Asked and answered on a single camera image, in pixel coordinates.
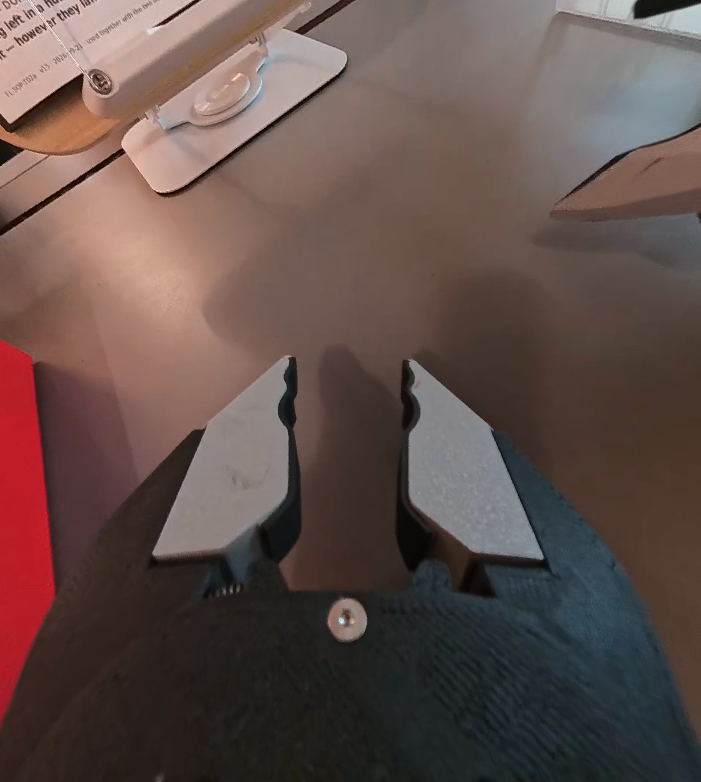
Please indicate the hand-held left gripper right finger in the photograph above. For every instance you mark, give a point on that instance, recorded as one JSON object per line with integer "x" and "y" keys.
{"x": 466, "y": 482}

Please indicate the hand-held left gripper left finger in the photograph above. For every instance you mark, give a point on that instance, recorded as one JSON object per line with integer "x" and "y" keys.
{"x": 228, "y": 482}

